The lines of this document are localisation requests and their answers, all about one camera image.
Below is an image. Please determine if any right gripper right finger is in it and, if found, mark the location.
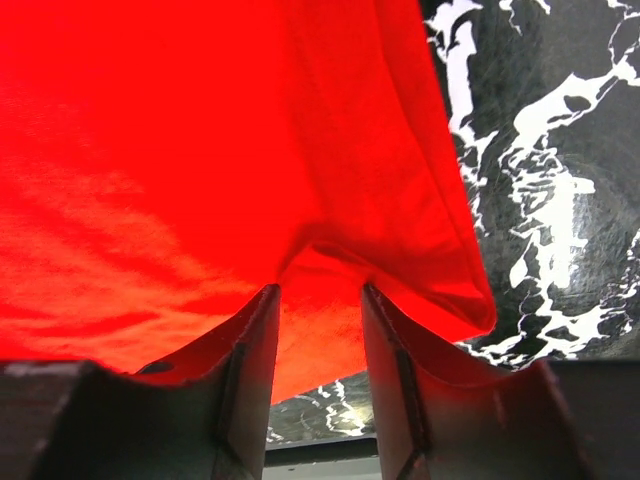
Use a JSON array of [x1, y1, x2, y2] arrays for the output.
[[361, 285, 639, 479]]

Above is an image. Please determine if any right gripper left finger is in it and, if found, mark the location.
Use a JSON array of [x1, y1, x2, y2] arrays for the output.
[[1, 285, 281, 479]]

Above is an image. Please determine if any red t-shirt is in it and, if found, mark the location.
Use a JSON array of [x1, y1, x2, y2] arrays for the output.
[[1, 1, 496, 402]]

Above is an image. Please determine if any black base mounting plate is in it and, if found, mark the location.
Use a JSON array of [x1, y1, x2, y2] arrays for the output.
[[262, 435, 382, 480]]

